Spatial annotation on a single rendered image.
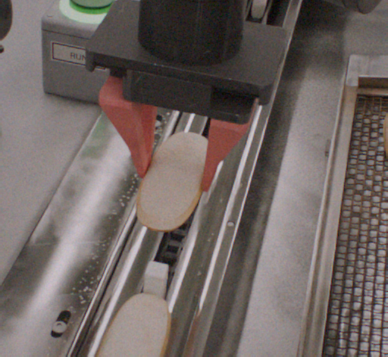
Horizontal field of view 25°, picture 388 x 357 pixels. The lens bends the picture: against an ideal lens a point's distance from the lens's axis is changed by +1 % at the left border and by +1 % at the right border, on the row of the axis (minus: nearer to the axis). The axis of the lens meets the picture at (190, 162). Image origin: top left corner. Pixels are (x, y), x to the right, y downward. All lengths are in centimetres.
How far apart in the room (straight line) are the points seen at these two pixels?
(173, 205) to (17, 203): 20
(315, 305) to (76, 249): 16
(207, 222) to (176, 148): 9
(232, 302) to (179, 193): 12
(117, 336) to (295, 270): 17
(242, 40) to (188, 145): 9
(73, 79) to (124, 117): 29
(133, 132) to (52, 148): 24
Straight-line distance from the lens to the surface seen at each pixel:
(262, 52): 48
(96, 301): 54
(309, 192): 71
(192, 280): 57
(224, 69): 46
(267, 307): 61
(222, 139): 47
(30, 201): 67
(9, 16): 64
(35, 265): 56
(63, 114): 76
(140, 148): 51
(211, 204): 63
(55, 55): 76
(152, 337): 52
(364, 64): 75
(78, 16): 75
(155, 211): 50
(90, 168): 64
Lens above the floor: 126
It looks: 37 degrees down
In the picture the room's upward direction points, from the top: 7 degrees clockwise
